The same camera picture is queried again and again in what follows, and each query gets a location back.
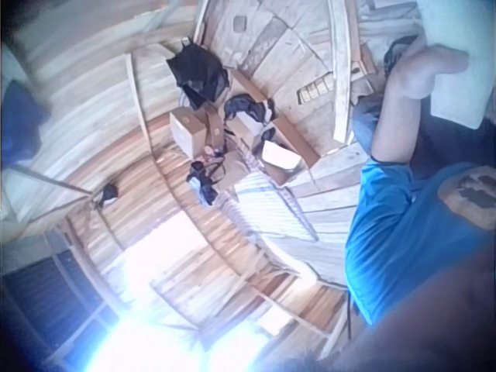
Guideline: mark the person's left hand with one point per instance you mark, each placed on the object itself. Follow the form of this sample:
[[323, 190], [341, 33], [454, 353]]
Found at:
[[428, 73]]

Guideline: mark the white board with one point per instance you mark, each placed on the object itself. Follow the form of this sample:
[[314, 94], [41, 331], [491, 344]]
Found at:
[[465, 27]]

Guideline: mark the black wrist band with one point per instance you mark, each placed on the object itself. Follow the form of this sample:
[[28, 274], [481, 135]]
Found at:
[[395, 52]]

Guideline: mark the person's legs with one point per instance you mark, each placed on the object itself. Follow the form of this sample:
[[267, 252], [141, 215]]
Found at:
[[368, 120]]

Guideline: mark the long pale wooden plank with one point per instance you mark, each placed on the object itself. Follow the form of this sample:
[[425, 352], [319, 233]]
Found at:
[[343, 69]]

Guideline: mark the small slatted vent grill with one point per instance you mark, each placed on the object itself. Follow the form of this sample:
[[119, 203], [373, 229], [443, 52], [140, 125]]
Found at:
[[315, 90]]

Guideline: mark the long flat cardboard piece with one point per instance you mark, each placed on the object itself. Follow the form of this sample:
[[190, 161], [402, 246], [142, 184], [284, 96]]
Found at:
[[288, 133]]

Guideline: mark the open box with white lining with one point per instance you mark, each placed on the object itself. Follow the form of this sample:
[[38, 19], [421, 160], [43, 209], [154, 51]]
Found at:
[[281, 157]]

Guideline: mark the black and white cloth bundle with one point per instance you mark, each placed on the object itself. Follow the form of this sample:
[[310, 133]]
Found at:
[[248, 106]]

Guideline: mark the white topped cardboard box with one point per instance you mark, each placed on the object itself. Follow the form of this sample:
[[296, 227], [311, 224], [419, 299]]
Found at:
[[244, 129]]

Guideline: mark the corrugated metal sheet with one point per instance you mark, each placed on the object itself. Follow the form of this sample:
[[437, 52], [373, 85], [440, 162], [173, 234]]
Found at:
[[286, 217]]

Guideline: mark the narrow cardboard box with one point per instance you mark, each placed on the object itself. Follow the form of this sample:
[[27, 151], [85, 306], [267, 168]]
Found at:
[[215, 129]]

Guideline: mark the black bag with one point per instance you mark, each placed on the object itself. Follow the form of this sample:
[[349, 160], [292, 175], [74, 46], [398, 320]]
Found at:
[[199, 71]]

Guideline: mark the large closed cardboard box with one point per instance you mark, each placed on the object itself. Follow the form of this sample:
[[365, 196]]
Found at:
[[188, 133]]

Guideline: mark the small black object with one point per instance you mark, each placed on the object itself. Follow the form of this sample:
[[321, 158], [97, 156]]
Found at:
[[108, 193]]

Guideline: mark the dark blue cloth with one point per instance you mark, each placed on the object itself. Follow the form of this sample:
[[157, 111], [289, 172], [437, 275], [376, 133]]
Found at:
[[21, 116]]

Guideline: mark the dark slatted shutter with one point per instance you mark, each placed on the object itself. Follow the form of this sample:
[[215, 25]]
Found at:
[[42, 286]]

